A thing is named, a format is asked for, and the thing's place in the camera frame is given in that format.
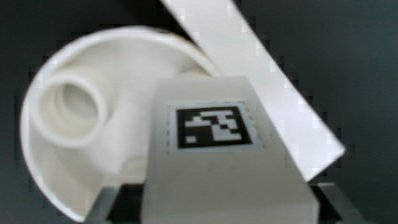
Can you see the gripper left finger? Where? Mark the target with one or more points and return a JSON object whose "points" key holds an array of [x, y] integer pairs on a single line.
{"points": [[118, 205]]}

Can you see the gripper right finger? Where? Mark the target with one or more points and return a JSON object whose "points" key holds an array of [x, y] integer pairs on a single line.
{"points": [[339, 211]]}

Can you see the white round stool seat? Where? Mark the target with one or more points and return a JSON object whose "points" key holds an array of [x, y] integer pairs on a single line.
{"points": [[86, 113]]}

